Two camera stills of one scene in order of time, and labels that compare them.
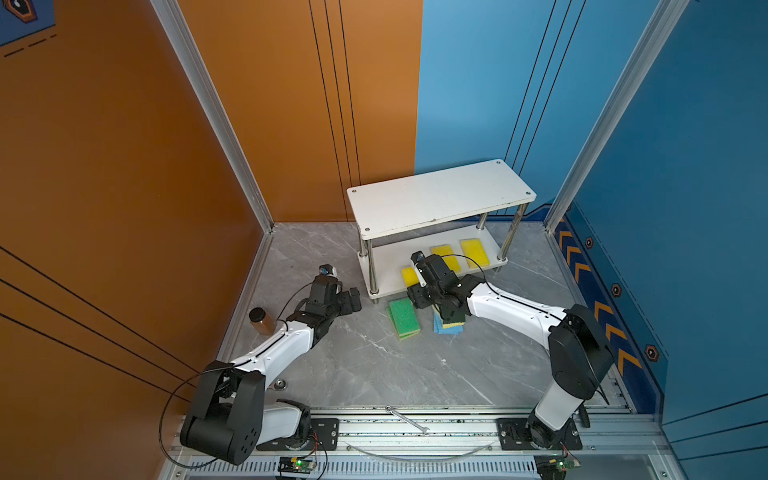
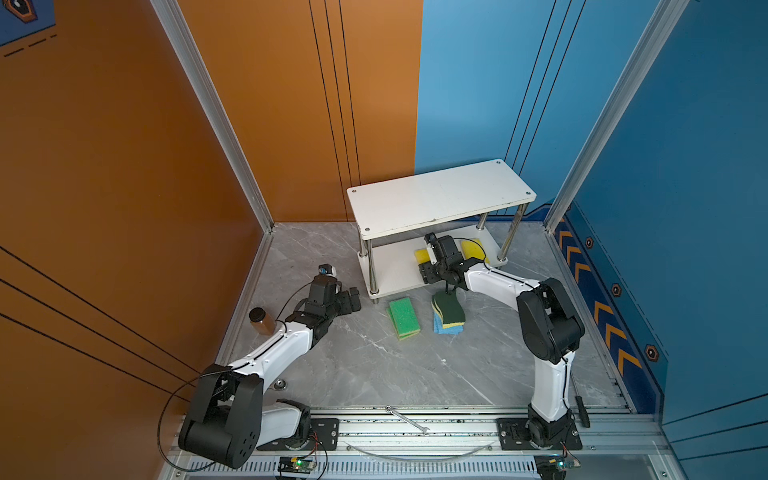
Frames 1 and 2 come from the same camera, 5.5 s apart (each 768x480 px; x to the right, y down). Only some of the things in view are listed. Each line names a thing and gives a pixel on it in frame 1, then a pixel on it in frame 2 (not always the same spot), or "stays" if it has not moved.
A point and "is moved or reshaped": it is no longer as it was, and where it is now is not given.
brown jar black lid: x=261 y=320 stays
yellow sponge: x=475 y=253 stays
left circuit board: x=295 y=465 stays
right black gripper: x=415 y=294 to x=427 y=275
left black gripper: x=348 y=308 stays
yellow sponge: x=410 y=276 is moved or reshaped
